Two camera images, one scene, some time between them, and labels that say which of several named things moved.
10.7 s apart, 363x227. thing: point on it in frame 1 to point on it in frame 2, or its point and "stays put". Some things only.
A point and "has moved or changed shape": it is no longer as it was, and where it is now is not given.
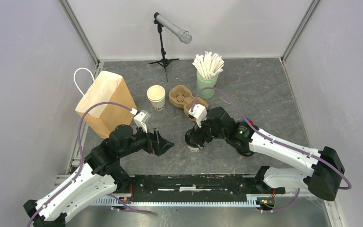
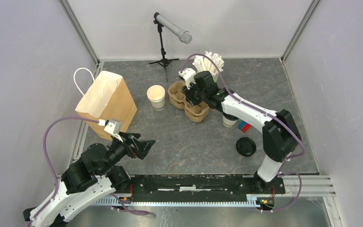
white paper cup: (193, 149) has moved or changed shape
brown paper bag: (103, 119) stays put
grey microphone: (184, 36) stays put
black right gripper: (207, 139) to (189, 94)
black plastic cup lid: (193, 136) has moved or changed shape
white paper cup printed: (156, 94) stays put
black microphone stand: (164, 62) stays put
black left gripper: (153, 146) to (141, 149)
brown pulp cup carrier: (181, 96) stays put
